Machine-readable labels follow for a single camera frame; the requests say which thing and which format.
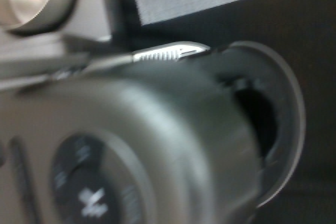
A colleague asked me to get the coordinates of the grey woven placemat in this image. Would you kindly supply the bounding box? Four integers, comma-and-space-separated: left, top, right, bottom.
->
136, 0, 239, 25

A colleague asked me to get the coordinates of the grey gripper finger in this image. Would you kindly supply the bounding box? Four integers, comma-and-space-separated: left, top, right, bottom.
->
83, 41, 211, 74

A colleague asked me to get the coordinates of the steel milk frother jug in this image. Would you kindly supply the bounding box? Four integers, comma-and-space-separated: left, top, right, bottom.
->
0, 0, 77, 34

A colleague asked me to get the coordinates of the grey Keurig coffee machine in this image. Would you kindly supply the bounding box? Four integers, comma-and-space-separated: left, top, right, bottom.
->
0, 0, 308, 224

